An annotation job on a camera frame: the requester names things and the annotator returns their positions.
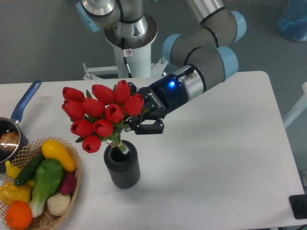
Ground red tulip bouquet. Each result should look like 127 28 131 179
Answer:
62 80 144 154

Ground yellow bell pepper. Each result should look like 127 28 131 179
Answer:
0 183 32 206

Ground blue handled saucepan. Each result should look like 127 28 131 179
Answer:
0 80 42 173

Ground white frame at right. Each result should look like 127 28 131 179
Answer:
283 82 307 129

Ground yellow banana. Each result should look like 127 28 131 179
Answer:
5 161 34 187

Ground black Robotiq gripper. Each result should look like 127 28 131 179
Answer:
123 74 189 135

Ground dark grey ribbed vase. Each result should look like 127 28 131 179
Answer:
104 140 140 189

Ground brown bread roll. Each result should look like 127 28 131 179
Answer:
0 132 19 152

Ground blue translucent container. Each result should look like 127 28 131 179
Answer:
278 0 307 42

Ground white garlic bulb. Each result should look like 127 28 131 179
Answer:
47 193 71 216

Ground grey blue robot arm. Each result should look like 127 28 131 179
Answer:
76 0 247 135

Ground green bok choy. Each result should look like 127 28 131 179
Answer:
29 158 63 218

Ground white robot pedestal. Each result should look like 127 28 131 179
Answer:
83 45 172 80

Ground black device at edge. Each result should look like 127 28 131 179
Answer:
289 194 307 219

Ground purple red radish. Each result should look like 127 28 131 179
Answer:
59 172 77 195

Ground orange fruit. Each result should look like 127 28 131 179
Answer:
5 202 32 230

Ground woven wicker basket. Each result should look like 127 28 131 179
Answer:
11 137 82 230

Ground dark green cucumber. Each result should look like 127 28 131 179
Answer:
14 151 45 186

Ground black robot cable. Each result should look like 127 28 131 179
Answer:
120 37 133 78

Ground yellow squash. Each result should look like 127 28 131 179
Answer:
41 139 76 173

